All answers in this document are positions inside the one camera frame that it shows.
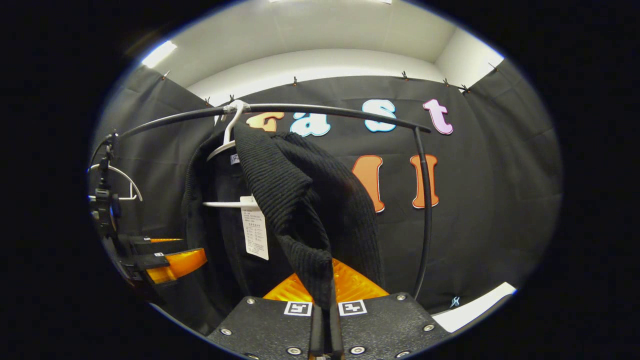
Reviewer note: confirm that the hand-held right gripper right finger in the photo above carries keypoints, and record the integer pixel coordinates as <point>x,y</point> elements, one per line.
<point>336,335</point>

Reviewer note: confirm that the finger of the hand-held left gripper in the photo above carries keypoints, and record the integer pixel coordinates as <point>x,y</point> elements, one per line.
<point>175,264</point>
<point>160,240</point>

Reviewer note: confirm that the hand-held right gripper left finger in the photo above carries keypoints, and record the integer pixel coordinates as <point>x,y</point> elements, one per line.
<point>316,335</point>

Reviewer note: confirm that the black knit sweater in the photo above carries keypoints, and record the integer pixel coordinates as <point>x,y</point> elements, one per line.
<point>280,180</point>

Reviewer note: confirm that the white clothes hanger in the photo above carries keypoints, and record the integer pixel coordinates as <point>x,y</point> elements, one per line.
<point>127,178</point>
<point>230,127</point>

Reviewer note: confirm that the black clothes rack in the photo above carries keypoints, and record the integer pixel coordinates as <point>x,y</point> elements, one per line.
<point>325,108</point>

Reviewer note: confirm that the white paper garment tag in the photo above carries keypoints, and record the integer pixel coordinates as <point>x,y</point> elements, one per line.
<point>255,230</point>

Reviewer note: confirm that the small ceiling light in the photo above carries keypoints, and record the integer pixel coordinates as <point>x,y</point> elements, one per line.
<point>159,53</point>

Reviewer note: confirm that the row of backdrop clips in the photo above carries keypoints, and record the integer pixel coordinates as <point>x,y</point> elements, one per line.
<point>295,81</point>

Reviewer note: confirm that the black backdrop cloth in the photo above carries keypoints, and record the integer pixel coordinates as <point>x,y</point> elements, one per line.
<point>490,175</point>

